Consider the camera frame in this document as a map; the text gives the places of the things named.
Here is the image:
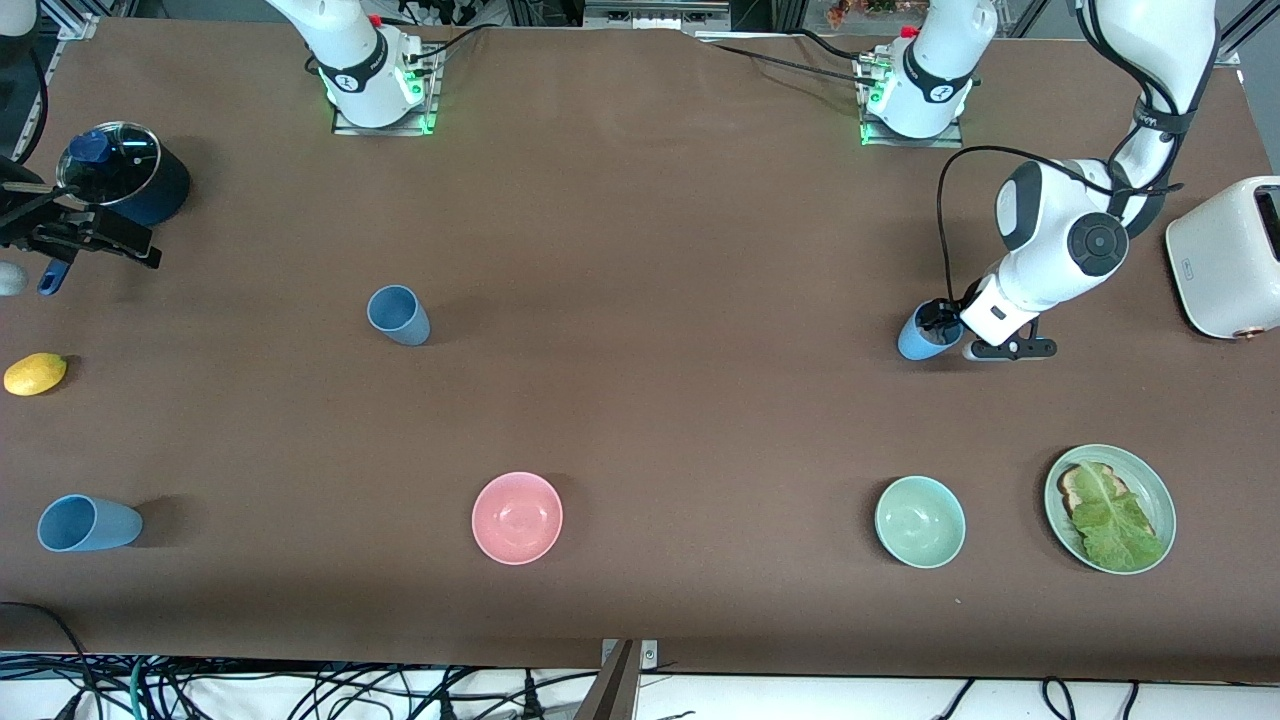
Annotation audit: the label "glass lid blue knob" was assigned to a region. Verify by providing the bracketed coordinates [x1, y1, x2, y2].
[55, 121, 162, 207]

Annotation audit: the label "toast slice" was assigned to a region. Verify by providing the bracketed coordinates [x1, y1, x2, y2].
[1058, 462, 1156, 541]

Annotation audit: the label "green plate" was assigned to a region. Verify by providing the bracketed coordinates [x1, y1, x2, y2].
[1044, 444, 1177, 576]

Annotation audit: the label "colourful artificial flowers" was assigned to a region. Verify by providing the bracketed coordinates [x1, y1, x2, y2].
[825, 0, 926, 29]

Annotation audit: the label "tangled black cables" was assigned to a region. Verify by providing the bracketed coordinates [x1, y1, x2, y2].
[150, 655, 601, 720]

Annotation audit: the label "thick black left base cable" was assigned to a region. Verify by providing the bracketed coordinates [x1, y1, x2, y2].
[795, 28, 881, 63]

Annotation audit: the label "mint green bowl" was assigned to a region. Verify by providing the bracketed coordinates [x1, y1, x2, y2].
[875, 475, 967, 570]

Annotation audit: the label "bright blue plastic cup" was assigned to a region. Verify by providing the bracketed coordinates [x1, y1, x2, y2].
[897, 300, 965, 361]

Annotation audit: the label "white toaster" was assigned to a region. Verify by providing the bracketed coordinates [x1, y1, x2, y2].
[1165, 176, 1280, 342]

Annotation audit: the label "dark blue saucepan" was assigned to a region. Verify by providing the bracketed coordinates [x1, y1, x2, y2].
[38, 140, 192, 297]

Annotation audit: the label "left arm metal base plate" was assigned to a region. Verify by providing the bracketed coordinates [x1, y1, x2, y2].
[860, 55, 964, 149]

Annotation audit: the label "dull blue plastic cup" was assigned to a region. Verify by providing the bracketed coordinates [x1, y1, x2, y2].
[367, 285, 432, 347]

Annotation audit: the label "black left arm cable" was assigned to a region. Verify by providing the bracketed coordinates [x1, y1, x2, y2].
[936, 145, 1113, 311]

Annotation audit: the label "black right base cable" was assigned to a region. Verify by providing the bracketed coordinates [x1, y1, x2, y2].
[405, 25, 496, 66]

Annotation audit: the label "black looped cable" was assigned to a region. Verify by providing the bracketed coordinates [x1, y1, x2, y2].
[0, 600, 96, 720]

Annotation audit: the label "dark metal bar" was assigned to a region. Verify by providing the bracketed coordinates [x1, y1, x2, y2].
[575, 640, 641, 720]

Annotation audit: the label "pink bowl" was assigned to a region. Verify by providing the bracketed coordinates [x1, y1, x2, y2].
[471, 472, 564, 566]

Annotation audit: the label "thin black left base cable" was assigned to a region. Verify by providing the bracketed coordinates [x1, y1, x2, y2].
[712, 42, 879, 86]

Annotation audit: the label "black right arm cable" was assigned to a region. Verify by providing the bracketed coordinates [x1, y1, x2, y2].
[20, 48, 49, 166]

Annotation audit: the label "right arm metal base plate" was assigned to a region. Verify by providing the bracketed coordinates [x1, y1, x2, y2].
[332, 45, 441, 136]

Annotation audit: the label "large blue plastic cup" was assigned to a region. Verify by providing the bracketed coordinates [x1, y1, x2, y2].
[37, 495, 144, 553]

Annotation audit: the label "yellow lemon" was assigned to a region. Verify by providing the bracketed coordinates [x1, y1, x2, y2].
[3, 352, 69, 397]

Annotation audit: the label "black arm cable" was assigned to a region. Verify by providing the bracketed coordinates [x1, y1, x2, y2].
[20, 48, 49, 166]
[936, 145, 1113, 311]

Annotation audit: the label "green lettuce leaf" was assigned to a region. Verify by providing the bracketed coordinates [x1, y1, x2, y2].
[1070, 465, 1167, 571]

